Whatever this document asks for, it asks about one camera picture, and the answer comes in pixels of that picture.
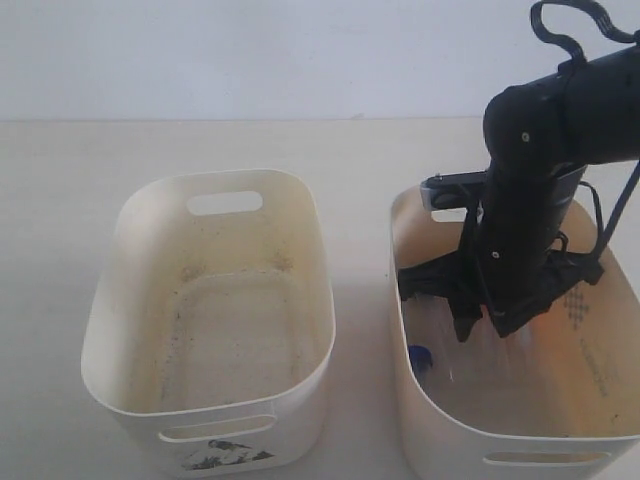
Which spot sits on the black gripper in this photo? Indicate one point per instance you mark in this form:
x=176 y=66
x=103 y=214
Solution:
x=509 y=288

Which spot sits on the blue cap tube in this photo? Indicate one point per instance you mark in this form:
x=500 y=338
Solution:
x=421 y=362

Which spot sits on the cream plastic bin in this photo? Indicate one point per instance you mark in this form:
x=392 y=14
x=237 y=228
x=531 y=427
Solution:
x=213 y=323
x=558 y=399

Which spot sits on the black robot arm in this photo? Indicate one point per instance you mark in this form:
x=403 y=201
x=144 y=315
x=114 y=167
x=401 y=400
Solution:
x=541 y=138

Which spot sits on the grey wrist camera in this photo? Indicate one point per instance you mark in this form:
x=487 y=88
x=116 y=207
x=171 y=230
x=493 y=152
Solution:
x=452 y=191

